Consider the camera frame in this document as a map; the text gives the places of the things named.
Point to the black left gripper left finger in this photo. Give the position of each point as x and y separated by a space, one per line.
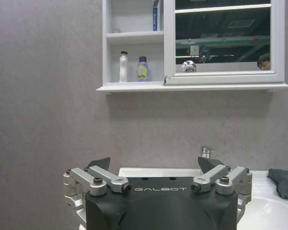
96 177

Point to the chrome faucet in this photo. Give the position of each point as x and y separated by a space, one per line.
206 151

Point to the purple bottle yellow label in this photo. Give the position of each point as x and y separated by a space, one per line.
142 70

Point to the white wall cabinet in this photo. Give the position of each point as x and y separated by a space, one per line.
134 45

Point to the person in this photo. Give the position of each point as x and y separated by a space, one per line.
264 62

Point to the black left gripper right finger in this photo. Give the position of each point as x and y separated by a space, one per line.
220 177

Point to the dark grey towel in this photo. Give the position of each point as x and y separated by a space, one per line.
284 183

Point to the white bottle black cap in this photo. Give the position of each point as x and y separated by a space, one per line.
123 67

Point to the white washbasin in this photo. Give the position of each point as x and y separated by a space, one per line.
266 206

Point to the mirror cabinet door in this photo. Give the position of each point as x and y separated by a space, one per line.
220 40

